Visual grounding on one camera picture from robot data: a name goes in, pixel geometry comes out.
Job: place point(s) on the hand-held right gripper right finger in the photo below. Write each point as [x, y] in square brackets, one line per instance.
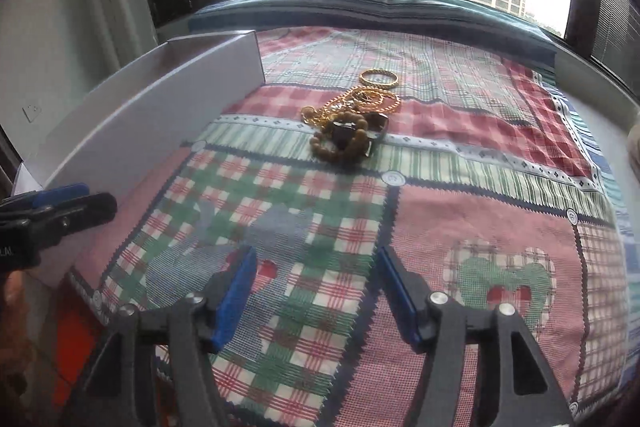
[397, 297]

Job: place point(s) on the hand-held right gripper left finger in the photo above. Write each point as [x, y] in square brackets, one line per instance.
[235, 302]

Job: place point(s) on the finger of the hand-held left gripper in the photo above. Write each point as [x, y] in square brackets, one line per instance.
[55, 196]
[85, 212]

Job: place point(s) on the white cardboard box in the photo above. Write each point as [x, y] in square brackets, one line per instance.
[125, 117]

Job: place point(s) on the gold bangle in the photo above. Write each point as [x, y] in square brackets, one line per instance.
[378, 87]

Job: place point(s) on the person's left hand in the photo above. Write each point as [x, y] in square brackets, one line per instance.
[11, 322]

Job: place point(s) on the patchwork plaid bedsheet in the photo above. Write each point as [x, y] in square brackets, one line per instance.
[450, 217]

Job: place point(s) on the orange cloth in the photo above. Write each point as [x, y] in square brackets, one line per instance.
[70, 357]

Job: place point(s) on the blue striped white bedsheet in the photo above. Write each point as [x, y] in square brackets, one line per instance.
[617, 207]

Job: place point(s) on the dark striped blanket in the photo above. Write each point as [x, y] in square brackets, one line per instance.
[350, 7]

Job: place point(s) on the white wall socket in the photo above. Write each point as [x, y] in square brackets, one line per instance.
[31, 113]

